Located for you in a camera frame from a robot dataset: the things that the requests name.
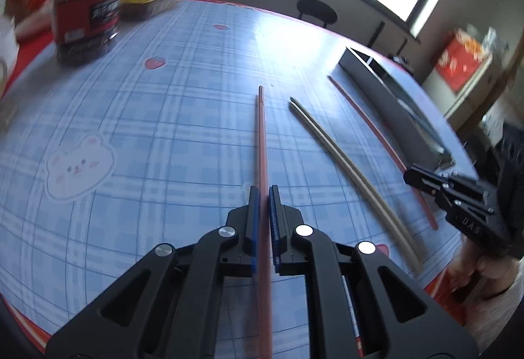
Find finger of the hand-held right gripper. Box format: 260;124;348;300
403;164;489;200
435;186;498;221

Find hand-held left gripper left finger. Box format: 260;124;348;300
45;186;260;359

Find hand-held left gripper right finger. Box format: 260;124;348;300
268;185;479;359

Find pink chopstick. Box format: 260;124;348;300
327;75;440;231
256;86;274;359

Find steel divided utensil box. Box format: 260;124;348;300
339;47;455;171

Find person's right forearm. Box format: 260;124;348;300
462;261;524;343

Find person's right hand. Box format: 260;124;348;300
450;242;517;295

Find white refrigerator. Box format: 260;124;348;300
421;52;498;126

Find beige chopstick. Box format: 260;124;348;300
289;97;422;275
291;96;424;273

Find red printed cloth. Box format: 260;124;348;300
435;29;492;92

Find blue plaid tablecloth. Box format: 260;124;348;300
0;0;477;347

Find clear containers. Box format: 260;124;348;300
456;26;512;53

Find black round chair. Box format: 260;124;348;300
297;0;338;29

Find black-lidded red label jar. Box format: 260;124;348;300
51;0;122;67

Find wooden door frame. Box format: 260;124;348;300
501;32;524;98

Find black metal frame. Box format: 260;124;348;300
368;20;414;65

